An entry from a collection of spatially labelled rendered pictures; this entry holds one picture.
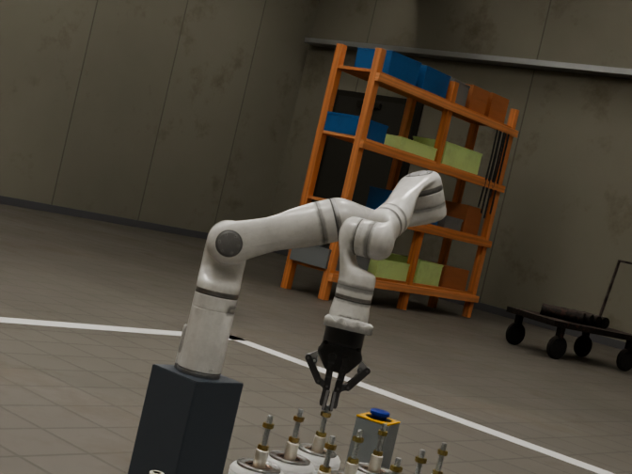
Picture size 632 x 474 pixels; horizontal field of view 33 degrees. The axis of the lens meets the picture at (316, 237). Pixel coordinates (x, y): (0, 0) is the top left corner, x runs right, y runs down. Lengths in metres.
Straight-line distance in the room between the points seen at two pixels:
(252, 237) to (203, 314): 0.19
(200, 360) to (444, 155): 7.34
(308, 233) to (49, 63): 9.41
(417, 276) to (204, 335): 7.31
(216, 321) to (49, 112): 9.42
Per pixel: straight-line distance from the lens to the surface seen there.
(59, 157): 11.73
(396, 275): 9.19
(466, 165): 9.77
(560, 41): 12.05
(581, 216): 11.49
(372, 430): 2.17
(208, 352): 2.26
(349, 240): 2.00
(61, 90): 11.65
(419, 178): 2.25
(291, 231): 2.23
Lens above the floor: 0.70
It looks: 2 degrees down
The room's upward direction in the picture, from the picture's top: 13 degrees clockwise
